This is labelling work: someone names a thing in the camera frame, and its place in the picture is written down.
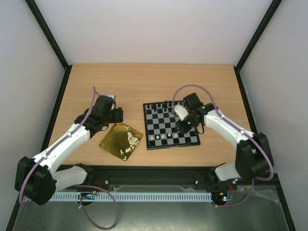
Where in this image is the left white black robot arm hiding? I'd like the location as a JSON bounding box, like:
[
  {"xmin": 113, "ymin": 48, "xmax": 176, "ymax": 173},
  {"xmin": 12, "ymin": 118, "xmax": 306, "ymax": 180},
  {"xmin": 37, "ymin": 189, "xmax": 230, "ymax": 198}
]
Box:
[{"xmin": 14, "ymin": 94, "xmax": 123, "ymax": 205}]

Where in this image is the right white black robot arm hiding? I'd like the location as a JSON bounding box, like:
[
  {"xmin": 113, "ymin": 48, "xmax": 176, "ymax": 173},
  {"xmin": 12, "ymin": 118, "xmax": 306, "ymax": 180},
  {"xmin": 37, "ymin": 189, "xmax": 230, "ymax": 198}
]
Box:
[{"xmin": 172, "ymin": 93, "xmax": 274, "ymax": 189}]

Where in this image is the black chess pieces row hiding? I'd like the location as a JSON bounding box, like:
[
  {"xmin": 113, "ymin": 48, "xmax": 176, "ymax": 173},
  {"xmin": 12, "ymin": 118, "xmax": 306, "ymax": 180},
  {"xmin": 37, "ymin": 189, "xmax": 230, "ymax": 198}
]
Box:
[{"xmin": 143, "ymin": 100, "xmax": 185, "ymax": 113}]

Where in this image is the black grey chess board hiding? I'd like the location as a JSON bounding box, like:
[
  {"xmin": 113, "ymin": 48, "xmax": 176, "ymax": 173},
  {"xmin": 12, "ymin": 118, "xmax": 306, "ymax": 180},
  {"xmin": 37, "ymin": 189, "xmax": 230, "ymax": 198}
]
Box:
[{"xmin": 143, "ymin": 107, "xmax": 201, "ymax": 150}]

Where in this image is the white chess piece pile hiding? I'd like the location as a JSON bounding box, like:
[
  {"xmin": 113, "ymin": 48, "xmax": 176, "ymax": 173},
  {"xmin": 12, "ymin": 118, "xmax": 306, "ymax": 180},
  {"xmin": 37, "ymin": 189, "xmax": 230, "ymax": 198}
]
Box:
[{"xmin": 125, "ymin": 126, "xmax": 139, "ymax": 153}]

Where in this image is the gold metal tray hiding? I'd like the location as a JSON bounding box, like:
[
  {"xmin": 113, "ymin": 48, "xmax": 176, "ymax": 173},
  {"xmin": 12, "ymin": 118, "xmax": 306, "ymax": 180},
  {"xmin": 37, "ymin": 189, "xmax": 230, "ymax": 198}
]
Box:
[{"xmin": 99, "ymin": 123, "xmax": 142, "ymax": 161}]

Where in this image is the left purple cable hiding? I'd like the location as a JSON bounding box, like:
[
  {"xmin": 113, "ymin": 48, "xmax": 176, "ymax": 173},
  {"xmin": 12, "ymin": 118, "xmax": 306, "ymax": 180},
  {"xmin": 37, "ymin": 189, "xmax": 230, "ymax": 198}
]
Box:
[{"xmin": 18, "ymin": 86, "xmax": 119, "ymax": 229}]

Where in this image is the purple cable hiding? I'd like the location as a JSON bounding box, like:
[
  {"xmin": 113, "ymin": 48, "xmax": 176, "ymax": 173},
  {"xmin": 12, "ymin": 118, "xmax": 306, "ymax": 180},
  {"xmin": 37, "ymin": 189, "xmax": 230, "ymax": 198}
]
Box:
[
  {"xmin": 18, "ymin": 86, "xmax": 119, "ymax": 229},
  {"xmin": 171, "ymin": 84, "xmax": 275, "ymax": 208}
]

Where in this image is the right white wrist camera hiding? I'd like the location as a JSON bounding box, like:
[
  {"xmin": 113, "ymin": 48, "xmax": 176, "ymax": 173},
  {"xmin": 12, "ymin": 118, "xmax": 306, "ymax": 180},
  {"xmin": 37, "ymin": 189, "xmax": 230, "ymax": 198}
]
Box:
[{"xmin": 174, "ymin": 104, "xmax": 189, "ymax": 121}]

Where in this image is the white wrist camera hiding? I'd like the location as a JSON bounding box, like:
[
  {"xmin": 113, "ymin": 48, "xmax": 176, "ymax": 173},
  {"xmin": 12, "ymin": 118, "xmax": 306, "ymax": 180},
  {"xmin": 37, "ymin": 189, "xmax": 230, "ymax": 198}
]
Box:
[
  {"xmin": 174, "ymin": 104, "xmax": 189, "ymax": 121},
  {"xmin": 106, "ymin": 93, "xmax": 116, "ymax": 101}
]

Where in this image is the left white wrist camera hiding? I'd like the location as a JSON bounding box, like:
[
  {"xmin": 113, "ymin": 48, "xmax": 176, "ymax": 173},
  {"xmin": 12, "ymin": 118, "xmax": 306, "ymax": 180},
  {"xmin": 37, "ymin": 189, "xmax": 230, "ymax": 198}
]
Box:
[{"xmin": 106, "ymin": 93, "xmax": 116, "ymax": 101}]

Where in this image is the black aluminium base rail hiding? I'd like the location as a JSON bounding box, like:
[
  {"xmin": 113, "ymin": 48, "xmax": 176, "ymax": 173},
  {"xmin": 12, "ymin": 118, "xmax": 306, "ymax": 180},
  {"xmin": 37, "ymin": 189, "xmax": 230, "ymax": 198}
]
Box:
[{"xmin": 24, "ymin": 165, "xmax": 280, "ymax": 191}]

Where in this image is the light blue slotted cable duct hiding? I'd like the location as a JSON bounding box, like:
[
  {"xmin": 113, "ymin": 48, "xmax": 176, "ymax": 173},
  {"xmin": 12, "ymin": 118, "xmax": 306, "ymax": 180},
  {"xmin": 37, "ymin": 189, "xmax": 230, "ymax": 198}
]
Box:
[{"xmin": 50, "ymin": 192, "xmax": 212, "ymax": 203}]

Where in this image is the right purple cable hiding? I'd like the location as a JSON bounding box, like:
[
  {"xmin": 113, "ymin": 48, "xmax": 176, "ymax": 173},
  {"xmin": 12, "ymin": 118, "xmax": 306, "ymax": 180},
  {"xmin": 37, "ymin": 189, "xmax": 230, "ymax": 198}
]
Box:
[{"xmin": 171, "ymin": 84, "xmax": 275, "ymax": 208}]

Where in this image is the left black frame post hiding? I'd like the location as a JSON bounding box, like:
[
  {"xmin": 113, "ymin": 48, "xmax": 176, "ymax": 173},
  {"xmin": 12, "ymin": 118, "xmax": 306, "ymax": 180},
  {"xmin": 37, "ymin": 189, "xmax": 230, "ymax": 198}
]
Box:
[{"xmin": 25, "ymin": 0, "xmax": 70, "ymax": 70}]

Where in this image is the black frame post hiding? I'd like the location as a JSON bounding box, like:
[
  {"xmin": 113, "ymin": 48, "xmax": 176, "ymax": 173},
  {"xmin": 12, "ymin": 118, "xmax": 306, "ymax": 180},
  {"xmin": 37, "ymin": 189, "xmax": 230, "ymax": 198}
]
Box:
[
  {"xmin": 235, "ymin": 0, "xmax": 282, "ymax": 72},
  {"xmin": 25, "ymin": 0, "xmax": 70, "ymax": 70}
]

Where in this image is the right black frame post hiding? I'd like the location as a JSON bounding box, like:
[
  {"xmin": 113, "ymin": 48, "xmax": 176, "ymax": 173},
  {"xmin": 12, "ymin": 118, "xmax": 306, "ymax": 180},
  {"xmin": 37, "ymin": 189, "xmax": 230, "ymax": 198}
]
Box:
[{"xmin": 235, "ymin": 0, "xmax": 282, "ymax": 72}]

